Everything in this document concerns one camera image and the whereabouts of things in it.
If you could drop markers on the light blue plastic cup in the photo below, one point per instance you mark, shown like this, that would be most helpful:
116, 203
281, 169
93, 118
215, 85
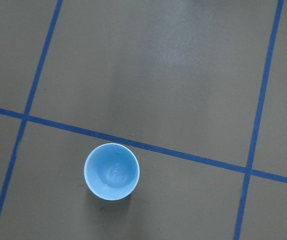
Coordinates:
111, 171

